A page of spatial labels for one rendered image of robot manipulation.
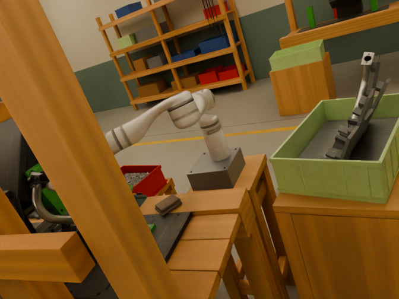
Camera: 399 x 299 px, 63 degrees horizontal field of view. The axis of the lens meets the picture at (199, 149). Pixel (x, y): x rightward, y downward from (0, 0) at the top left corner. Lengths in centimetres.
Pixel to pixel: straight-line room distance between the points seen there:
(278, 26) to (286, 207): 535
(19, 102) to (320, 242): 118
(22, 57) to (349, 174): 106
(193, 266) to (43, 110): 71
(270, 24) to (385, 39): 191
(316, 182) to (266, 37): 542
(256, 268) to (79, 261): 92
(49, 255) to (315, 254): 108
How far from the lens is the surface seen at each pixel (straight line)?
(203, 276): 104
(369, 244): 139
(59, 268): 73
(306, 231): 141
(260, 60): 673
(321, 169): 129
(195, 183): 151
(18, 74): 58
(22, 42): 58
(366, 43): 631
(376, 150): 151
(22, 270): 83
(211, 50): 644
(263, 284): 155
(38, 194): 128
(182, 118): 100
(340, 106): 183
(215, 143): 147
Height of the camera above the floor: 157
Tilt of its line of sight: 22 degrees down
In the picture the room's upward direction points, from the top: 20 degrees counter-clockwise
